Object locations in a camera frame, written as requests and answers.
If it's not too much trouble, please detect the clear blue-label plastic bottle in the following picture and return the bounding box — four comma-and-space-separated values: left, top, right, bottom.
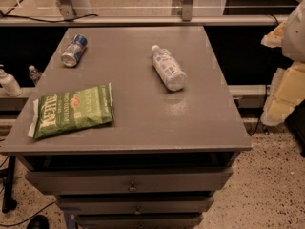
152, 45, 187, 92

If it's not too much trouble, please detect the black floor cable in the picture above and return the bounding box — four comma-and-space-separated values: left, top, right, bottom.
0, 200, 57, 228

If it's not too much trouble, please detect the black round floor object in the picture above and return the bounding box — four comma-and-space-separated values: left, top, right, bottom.
26, 215, 50, 229

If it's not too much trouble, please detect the grey drawer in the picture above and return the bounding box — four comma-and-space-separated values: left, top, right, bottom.
58, 197, 214, 215
76, 213, 202, 229
27, 168, 233, 195

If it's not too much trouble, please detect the white spray bottle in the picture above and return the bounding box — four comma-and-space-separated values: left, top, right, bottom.
0, 65, 22, 97

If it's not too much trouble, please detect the blue silver soda can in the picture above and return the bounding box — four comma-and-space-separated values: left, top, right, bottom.
61, 34, 88, 67

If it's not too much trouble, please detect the bottom grey drawer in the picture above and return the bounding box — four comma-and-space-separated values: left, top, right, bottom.
76, 213, 202, 229

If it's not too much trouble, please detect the small clear water bottle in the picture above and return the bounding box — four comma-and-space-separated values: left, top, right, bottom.
29, 65, 42, 85

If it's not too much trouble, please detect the grey drawer cabinet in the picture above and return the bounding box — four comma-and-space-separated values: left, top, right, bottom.
0, 26, 254, 229

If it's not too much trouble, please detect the metal rail right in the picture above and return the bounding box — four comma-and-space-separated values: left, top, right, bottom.
229, 85, 270, 109

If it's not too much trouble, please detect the black cable on ledge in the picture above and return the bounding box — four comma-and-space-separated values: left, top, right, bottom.
0, 9, 99, 23

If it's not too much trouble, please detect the green chip bag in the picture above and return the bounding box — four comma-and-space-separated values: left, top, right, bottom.
28, 84, 114, 139

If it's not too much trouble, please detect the middle grey drawer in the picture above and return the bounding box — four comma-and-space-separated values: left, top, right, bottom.
58, 197, 214, 215

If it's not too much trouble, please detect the black stand leg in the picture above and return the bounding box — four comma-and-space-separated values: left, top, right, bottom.
1, 156, 17, 214

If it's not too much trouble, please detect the grey metal bracket left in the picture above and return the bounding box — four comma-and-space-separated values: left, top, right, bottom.
56, 0, 77, 21

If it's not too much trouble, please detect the top grey drawer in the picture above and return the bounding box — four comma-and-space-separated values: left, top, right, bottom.
27, 168, 233, 195

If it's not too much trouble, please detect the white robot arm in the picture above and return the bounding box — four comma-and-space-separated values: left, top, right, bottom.
261, 0, 305, 126

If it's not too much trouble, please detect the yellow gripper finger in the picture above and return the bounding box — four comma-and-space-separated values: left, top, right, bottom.
261, 62, 305, 126
261, 22, 286, 48

